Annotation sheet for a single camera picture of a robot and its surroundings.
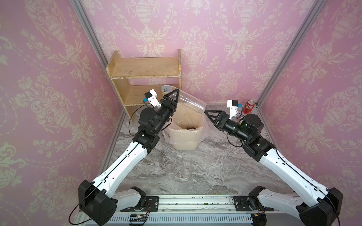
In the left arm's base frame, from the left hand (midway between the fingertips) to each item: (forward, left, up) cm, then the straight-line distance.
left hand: (181, 93), depth 62 cm
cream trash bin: (-4, -3, -42) cm, 42 cm away
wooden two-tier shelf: (+42, +33, -23) cm, 58 cm away
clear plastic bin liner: (+12, -4, -41) cm, 43 cm away
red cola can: (+29, -51, -36) cm, 69 cm away
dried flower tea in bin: (+13, -5, -43) cm, 46 cm away
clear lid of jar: (-10, -17, -46) cm, 50 cm away
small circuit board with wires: (-41, +22, -50) cm, 68 cm away
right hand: (-6, -12, -7) cm, 15 cm away
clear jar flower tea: (-16, -4, -47) cm, 49 cm away
